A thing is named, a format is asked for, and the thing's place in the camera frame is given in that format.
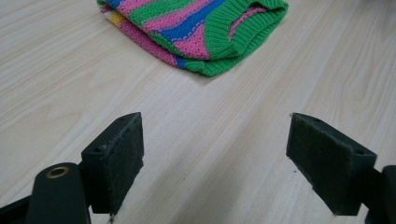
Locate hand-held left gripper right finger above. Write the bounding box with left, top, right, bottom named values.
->
left=286, top=112, right=378, bottom=217

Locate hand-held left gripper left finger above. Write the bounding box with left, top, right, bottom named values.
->
left=80, top=111, right=145, bottom=216

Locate striped knitted sweater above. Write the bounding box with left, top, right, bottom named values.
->
left=96, top=0, right=290, bottom=77

